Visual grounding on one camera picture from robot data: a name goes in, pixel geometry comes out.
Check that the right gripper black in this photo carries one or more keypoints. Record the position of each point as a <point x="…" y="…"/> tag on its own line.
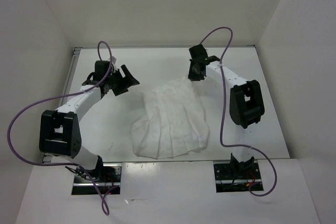
<point x="193" y="77"/>

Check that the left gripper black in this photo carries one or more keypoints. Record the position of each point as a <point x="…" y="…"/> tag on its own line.
<point x="130" y="80"/>

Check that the white pleated skirt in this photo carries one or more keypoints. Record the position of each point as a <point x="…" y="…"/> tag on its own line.
<point x="173" y="123"/>

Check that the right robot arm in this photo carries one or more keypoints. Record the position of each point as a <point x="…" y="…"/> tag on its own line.
<point x="245" y="105"/>

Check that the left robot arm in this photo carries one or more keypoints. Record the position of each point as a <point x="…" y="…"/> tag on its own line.
<point x="81" y="103"/>

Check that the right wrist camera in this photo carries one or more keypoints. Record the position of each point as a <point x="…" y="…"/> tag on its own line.
<point x="199" y="55"/>

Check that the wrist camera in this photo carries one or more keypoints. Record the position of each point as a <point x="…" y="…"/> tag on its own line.
<point x="100" y="69"/>
<point x="199" y="55"/>

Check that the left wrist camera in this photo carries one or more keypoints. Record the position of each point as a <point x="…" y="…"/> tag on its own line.
<point x="100" y="69"/>

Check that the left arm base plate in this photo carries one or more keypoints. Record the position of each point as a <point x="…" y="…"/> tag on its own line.
<point x="108" y="183"/>

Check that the aluminium table frame rail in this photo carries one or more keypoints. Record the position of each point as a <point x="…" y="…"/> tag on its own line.
<point x="60" y="103"/>

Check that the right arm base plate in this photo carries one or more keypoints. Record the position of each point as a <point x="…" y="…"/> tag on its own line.
<point x="227" y="182"/>

